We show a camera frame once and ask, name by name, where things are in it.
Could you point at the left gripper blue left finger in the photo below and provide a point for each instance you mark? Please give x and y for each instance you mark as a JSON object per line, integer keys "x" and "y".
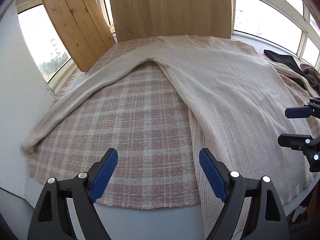
{"x": 51, "y": 218}

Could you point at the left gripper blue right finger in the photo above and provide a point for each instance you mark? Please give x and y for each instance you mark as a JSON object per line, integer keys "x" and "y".
{"x": 266, "y": 217}

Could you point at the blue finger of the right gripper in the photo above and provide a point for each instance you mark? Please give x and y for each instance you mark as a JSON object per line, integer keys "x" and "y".
{"x": 309, "y": 109}
{"x": 308, "y": 145}

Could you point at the dark brown garment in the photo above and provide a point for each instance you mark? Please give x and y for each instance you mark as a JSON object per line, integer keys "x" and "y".
{"x": 312, "y": 76}

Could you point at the black pants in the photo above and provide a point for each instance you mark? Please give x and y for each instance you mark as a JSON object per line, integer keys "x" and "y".
{"x": 287, "y": 60}

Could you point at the cream knit garment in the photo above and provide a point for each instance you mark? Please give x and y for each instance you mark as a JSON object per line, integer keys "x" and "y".
{"x": 225, "y": 104}

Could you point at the large light wooden board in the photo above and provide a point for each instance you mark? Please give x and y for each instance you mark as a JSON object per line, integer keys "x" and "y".
{"x": 145, "y": 18}

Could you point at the knotty pine plank board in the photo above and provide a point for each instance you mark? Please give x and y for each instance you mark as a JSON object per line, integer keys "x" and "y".
{"x": 82, "y": 29}

